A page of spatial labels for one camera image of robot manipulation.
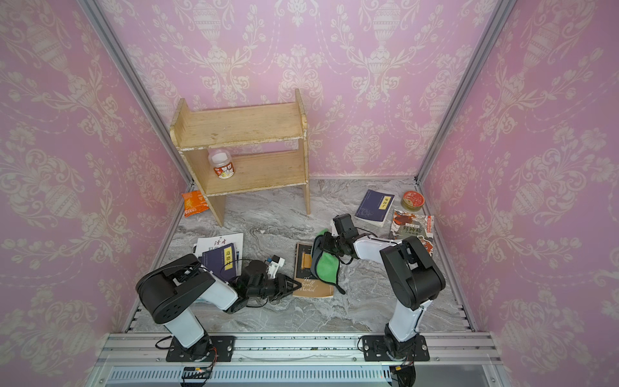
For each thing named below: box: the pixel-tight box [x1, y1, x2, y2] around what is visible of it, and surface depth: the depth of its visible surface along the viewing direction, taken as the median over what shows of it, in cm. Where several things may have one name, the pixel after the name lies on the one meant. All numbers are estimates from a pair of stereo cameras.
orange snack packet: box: [181, 190, 211, 218], surface depth 110 cm
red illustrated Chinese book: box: [389, 208, 435, 258], surface depth 105 cm
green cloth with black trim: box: [311, 228, 346, 296], surface depth 89 cm
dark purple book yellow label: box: [354, 188, 395, 228], surface depth 110 cm
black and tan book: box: [292, 242, 334, 299], surface depth 88 cm
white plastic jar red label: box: [207, 148, 235, 180], surface depth 92 cm
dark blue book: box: [198, 242, 237, 282], surface depth 94 cm
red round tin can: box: [401, 190, 425, 213], surface depth 111 cm
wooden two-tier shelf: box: [169, 88, 311, 228], surface depth 85 cm
